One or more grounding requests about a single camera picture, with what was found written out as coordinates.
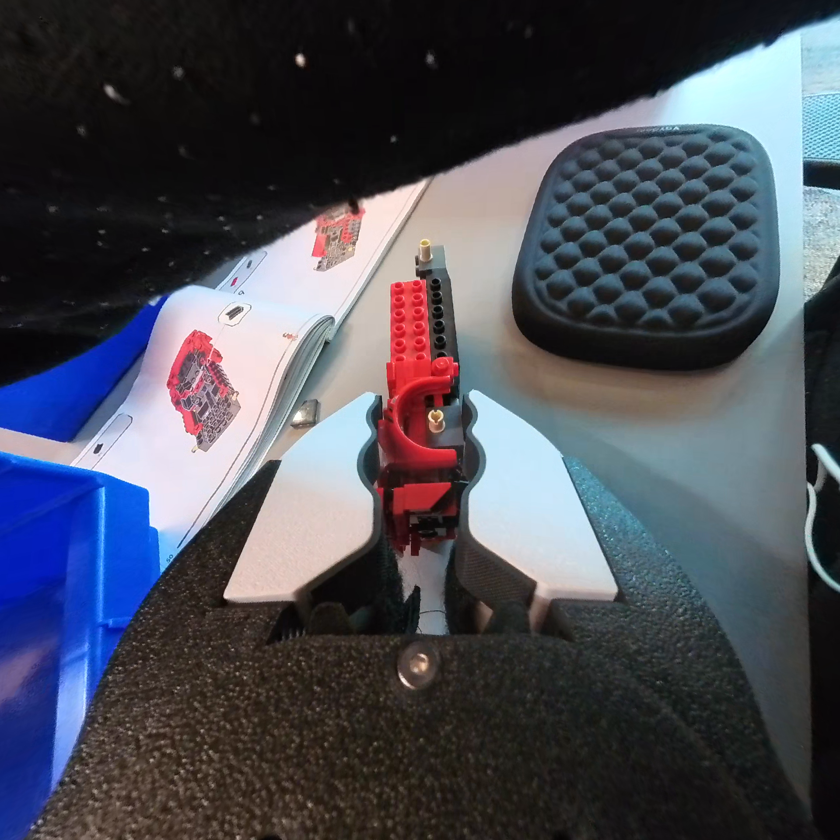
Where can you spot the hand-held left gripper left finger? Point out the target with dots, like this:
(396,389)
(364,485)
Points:
(308,512)

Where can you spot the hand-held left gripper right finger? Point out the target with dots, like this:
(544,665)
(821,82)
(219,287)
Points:
(531,518)

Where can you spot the red black toy brick car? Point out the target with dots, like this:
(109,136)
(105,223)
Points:
(410,315)

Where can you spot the small dark grey brick piece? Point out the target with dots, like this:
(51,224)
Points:
(305,413)

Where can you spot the open instruction booklet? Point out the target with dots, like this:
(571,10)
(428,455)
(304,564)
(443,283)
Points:
(262,354)

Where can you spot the blue plastic bin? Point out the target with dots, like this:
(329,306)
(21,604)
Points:
(39,590)
(52,394)

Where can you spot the black bumpy wrist rest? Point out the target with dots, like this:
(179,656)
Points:
(646,249)

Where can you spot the person's black clothing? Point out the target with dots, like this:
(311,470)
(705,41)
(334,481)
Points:
(823,656)

